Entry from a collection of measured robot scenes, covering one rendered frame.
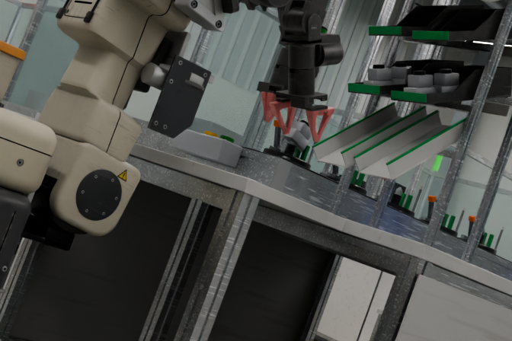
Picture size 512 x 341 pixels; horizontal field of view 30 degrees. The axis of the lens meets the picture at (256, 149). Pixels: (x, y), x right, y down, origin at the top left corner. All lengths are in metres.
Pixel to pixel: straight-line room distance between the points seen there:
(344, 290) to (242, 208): 5.87
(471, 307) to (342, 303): 5.64
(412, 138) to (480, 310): 0.51
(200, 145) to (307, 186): 0.31
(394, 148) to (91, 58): 0.84
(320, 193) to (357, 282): 5.18
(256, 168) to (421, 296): 0.67
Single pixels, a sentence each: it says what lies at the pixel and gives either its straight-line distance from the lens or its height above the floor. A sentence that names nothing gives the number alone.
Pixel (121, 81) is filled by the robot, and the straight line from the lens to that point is 1.96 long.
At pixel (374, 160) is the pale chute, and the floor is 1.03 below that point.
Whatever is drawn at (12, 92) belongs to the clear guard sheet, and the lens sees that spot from 3.61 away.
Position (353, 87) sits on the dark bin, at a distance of 2.48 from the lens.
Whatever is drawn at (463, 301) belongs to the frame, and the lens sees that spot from 2.12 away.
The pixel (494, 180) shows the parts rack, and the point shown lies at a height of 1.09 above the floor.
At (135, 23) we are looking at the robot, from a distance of 1.95.
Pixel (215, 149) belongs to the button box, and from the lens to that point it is 2.50.
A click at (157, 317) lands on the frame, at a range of 2.50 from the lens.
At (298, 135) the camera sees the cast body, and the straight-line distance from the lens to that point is 2.65.
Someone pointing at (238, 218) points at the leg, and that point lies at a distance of 1.92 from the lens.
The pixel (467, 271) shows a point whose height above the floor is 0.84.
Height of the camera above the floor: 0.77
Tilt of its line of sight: 4 degrees up
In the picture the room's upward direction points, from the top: 20 degrees clockwise
